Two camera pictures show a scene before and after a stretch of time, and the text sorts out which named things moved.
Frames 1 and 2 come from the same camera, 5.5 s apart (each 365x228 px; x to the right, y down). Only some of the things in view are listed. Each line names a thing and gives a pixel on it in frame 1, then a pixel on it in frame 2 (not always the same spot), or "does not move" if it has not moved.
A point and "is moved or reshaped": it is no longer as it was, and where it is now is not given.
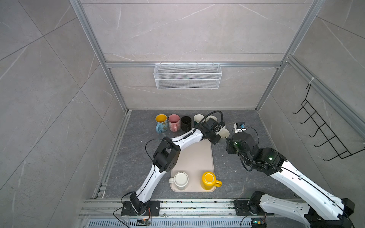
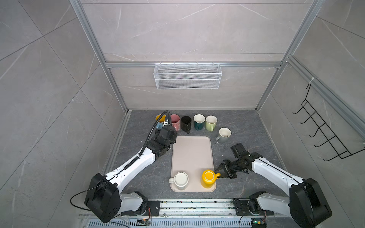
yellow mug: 208,181 is moved or reshaped
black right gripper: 229,145 to 225,166
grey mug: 223,132 does not move
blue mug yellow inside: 162,124 does not move
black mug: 186,123 does not move
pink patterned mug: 174,120 does not move
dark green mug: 197,118 does not move
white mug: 180,179 does not move
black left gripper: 216,140 to 174,137
